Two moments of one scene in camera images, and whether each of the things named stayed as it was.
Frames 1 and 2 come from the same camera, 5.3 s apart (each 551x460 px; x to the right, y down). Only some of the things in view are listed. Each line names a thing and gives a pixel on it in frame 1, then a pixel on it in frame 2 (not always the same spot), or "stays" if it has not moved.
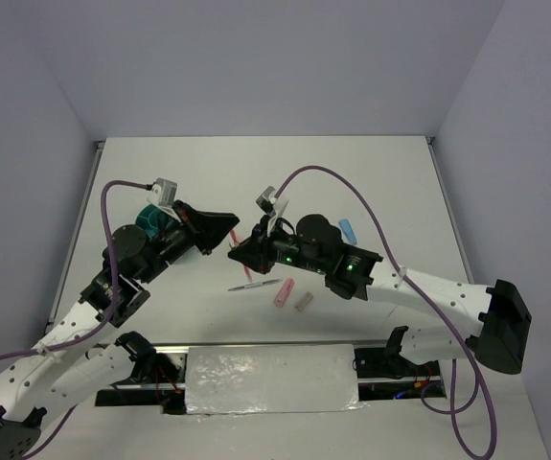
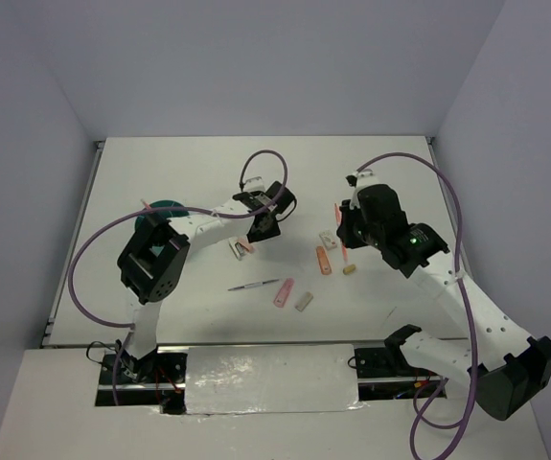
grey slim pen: (256, 284) stays
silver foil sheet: (265, 379) stays
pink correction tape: (284, 292) stays
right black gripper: (248, 252) -> (344, 231)
